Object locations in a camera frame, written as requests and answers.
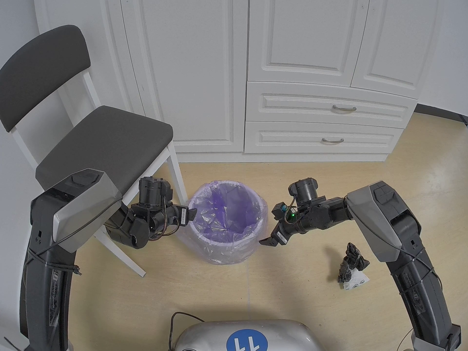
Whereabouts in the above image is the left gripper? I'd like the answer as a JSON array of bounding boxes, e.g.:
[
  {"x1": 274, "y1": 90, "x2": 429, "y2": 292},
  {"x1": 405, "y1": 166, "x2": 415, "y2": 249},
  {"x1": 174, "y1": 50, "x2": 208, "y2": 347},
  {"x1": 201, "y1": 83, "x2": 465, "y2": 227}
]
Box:
[{"x1": 170, "y1": 204, "x2": 192, "y2": 230}]

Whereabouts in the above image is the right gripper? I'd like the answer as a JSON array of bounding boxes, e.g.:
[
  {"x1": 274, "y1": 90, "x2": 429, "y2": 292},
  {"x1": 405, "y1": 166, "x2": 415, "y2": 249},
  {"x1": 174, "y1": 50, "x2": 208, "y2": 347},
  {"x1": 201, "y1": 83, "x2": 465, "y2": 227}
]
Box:
[{"x1": 272, "y1": 217, "x2": 306, "y2": 247}]

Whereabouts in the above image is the purple plastic bag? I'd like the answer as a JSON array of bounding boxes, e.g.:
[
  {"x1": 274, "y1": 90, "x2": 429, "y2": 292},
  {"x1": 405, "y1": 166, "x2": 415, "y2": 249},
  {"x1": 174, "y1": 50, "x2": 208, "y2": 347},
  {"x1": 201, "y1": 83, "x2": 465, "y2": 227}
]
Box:
[{"x1": 186, "y1": 181, "x2": 269, "y2": 266}]

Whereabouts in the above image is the black plastic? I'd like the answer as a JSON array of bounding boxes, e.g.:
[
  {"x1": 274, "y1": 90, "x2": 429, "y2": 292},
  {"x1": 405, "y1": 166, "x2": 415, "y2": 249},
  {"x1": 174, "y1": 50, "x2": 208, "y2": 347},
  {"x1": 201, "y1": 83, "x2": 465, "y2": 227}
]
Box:
[{"x1": 337, "y1": 242, "x2": 371, "y2": 283}]

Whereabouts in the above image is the white printed paper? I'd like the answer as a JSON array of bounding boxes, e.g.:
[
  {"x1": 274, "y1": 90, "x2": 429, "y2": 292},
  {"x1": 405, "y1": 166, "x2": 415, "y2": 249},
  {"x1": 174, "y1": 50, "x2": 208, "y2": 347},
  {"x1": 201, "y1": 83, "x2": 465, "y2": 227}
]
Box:
[{"x1": 342, "y1": 267, "x2": 369, "y2": 291}]

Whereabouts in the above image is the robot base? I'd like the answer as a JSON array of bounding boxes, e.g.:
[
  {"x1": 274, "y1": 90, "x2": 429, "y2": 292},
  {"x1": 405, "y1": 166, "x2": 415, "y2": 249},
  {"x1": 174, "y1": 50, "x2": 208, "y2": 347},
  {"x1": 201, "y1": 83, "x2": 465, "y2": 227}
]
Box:
[{"x1": 175, "y1": 319, "x2": 325, "y2": 351}]

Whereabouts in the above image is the white trash bin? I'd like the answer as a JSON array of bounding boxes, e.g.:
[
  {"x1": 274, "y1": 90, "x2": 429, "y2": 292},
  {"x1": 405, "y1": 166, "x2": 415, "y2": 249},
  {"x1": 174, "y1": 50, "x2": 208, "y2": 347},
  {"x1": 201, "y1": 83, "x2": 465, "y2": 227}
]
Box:
[{"x1": 188, "y1": 183, "x2": 267, "y2": 266}]

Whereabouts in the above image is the white chair with grey cushions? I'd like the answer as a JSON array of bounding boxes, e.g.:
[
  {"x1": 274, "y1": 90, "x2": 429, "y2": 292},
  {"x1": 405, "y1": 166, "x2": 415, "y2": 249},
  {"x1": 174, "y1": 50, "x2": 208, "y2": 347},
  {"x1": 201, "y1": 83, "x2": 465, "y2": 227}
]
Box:
[{"x1": 0, "y1": 25, "x2": 191, "y2": 278}]

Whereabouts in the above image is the white wardrobe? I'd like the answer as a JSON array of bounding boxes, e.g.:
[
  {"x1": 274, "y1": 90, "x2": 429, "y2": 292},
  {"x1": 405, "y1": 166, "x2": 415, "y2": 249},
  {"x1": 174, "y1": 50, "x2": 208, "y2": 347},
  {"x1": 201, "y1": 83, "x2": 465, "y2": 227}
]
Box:
[{"x1": 33, "y1": 0, "x2": 443, "y2": 164}]

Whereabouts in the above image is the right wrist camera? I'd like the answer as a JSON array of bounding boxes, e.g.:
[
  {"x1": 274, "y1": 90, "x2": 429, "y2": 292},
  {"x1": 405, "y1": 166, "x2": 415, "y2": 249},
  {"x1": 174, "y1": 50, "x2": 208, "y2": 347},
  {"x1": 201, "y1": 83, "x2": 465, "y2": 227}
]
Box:
[{"x1": 271, "y1": 202, "x2": 290, "y2": 221}]

